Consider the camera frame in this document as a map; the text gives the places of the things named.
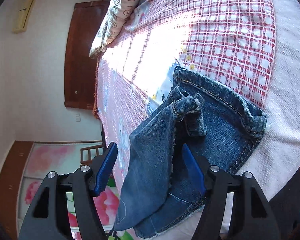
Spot blue denim jeans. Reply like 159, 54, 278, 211
114, 66, 267, 239

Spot floral sliding wardrobe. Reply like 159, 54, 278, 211
0, 141, 124, 239

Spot wooden chair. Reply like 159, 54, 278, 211
80, 145, 104, 166

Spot pink checked bed sheet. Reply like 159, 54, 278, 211
95, 0, 276, 187

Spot dark wooden headboard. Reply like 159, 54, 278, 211
64, 1, 109, 110

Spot floral quilt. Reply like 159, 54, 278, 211
89, 0, 139, 57

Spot white wall switch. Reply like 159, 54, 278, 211
75, 113, 81, 122

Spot wall air conditioner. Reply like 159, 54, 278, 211
12, 0, 36, 34

